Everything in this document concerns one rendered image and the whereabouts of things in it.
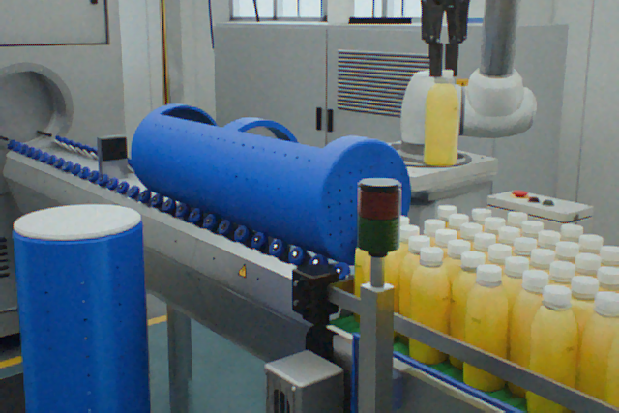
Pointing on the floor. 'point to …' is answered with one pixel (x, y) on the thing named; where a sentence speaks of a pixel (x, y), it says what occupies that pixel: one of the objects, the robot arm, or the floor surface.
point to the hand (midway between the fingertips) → (443, 60)
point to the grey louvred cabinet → (382, 87)
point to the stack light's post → (375, 348)
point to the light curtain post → (172, 59)
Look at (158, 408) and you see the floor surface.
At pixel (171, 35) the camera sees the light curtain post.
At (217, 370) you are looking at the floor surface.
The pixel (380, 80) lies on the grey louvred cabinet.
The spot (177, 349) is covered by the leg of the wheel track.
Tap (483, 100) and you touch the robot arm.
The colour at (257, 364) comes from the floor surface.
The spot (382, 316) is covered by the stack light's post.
